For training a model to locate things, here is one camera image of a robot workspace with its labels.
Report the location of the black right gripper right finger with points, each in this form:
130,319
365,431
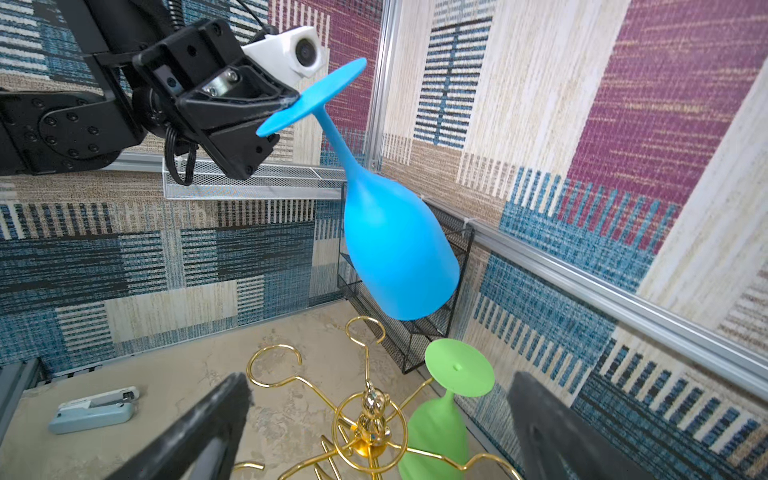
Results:
555,441

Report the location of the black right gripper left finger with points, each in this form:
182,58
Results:
203,442

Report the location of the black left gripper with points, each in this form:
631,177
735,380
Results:
196,75

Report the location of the green wine glass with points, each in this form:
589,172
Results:
437,426

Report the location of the blue wine glass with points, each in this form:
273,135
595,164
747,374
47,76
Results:
394,240

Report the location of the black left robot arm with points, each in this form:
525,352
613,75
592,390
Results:
64,131

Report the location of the gold wine glass rack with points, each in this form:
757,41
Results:
369,434

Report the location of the light blue flat device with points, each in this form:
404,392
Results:
95,411

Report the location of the white wire mesh basket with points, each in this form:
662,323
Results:
271,181

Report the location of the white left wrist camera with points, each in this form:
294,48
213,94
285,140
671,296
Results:
289,57

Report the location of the black wire shelf rack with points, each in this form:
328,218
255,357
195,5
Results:
406,341

